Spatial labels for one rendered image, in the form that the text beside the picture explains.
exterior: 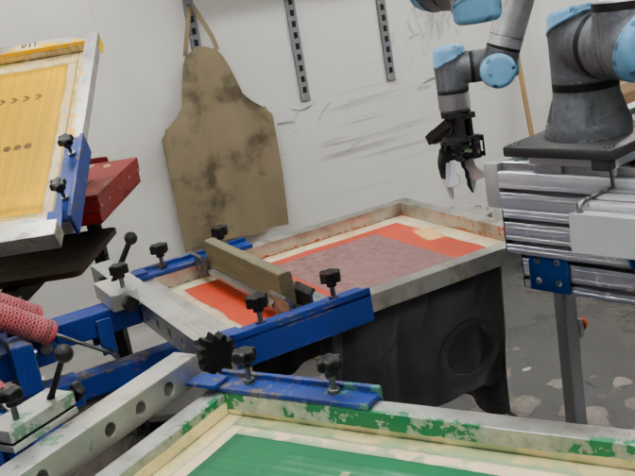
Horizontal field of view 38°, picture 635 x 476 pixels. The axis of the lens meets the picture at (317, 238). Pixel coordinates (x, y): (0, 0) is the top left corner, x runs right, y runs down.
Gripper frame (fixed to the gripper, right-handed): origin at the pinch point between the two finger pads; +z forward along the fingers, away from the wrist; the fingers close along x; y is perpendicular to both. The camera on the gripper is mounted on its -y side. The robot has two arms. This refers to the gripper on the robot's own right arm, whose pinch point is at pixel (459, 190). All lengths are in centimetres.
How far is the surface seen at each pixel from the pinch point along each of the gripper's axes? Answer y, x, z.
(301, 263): -12.0, -40.1, 9.5
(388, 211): -25.4, -5.7, 7.5
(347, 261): -3.8, -32.2, 9.6
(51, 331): 9, -104, 0
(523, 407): -61, 60, 105
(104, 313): 3, -92, 1
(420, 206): -16.6, -1.1, 6.1
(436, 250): 8.6, -15.2, 9.6
